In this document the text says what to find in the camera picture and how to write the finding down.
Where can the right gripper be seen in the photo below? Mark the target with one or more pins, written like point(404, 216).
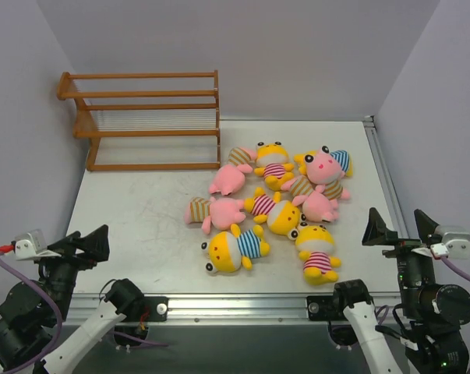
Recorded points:
point(406, 244)

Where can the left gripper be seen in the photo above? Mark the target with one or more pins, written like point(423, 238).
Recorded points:
point(68, 253)

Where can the pink plush orange stripes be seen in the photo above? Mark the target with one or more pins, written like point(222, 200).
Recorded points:
point(221, 213)
point(319, 202)

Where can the pink plush face-down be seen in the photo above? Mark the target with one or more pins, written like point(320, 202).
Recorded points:
point(231, 177)

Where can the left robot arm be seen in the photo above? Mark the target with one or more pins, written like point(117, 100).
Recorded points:
point(34, 310)

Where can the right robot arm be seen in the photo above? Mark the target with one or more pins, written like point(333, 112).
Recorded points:
point(429, 316)

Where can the wooden three-tier shelf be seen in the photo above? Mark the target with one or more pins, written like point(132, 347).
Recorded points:
point(140, 114)

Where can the yellow plush red stripes front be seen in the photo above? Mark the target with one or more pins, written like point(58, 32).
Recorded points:
point(316, 248)

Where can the yellow plush red stripes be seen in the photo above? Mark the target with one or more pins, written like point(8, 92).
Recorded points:
point(273, 165)
point(316, 248)
point(282, 217)

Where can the pink plush blue stripes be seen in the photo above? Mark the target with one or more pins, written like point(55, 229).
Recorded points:
point(331, 166)

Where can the yellow plush red stripes middle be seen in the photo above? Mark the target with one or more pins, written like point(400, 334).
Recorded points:
point(282, 217)

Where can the yellow plush under pile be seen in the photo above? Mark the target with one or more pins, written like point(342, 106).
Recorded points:
point(306, 162)

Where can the yellow plush blue stripes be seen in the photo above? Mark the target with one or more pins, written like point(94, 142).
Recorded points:
point(228, 251)

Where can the yellow plush red stripes top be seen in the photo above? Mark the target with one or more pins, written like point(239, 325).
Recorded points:
point(273, 165)

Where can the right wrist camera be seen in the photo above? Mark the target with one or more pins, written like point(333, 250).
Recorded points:
point(451, 242)

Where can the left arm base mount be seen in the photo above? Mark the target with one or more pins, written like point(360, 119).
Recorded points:
point(153, 309)

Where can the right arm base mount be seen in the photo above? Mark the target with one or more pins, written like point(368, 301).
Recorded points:
point(321, 308)

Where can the aluminium right rail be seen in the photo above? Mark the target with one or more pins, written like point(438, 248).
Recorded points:
point(385, 178)

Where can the aluminium rail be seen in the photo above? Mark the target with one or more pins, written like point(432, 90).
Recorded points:
point(385, 178)
point(236, 308)

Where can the aluminium front rail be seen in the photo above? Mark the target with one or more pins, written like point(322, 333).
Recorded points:
point(236, 308)

